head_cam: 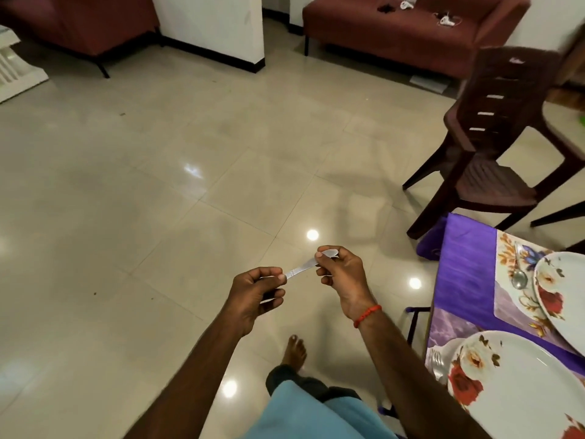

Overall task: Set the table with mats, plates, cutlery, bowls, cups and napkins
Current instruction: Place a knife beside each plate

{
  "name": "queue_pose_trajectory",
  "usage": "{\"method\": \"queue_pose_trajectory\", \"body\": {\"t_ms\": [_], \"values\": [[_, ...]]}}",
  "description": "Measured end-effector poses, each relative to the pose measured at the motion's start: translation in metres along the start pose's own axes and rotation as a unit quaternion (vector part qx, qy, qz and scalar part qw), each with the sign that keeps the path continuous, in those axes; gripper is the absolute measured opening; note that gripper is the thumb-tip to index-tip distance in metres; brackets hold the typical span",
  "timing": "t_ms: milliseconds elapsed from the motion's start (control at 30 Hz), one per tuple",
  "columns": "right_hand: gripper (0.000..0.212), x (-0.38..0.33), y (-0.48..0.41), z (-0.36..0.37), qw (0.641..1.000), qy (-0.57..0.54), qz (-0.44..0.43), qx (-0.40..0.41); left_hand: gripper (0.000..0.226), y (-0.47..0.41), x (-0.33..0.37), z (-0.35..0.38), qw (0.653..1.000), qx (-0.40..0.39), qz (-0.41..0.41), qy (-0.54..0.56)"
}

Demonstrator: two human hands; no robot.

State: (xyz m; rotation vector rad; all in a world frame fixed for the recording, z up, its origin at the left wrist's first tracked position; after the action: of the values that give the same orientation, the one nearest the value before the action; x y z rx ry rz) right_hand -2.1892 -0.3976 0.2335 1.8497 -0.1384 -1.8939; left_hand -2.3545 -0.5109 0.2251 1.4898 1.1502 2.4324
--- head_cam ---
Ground person's left hand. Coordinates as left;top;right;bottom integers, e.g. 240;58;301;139
222;266;288;337

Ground person's right hand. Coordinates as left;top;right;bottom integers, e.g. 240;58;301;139
314;244;378;322

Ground steel table knife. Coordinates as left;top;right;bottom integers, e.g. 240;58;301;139
258;248;341;305

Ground steel fork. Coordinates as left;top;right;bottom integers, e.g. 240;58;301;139
430;347;451;382

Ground steel spoon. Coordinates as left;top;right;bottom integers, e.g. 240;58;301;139
510;244;531;291

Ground white floral plate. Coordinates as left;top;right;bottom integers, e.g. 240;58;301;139
533;251;585;355
446;330;585;439

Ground person's left forearm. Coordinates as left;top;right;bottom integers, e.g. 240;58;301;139
123;319;252;439

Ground person's right forearm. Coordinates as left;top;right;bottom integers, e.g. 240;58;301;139
356;310;490;439

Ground person's left foot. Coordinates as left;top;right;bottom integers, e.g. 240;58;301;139
282;334;308;373

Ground person's dark trousers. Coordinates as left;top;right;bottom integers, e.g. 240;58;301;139
265;363;362;403

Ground purple tablecloth table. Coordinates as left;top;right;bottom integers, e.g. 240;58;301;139
416;213;585;439

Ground person's teal t-shirt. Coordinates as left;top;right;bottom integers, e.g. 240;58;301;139
242;379;399;439

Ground red wrist thread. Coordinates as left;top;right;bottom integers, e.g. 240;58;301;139
353;303;383;329

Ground red-brown sofa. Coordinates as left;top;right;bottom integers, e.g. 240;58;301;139
302;0;532;80

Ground white charger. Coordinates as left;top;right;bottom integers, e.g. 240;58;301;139
432;9;463;28

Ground white small table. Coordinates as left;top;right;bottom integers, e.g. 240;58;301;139
0;25;49;104

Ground brown armchair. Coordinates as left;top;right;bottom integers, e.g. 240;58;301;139
0;0;161;79

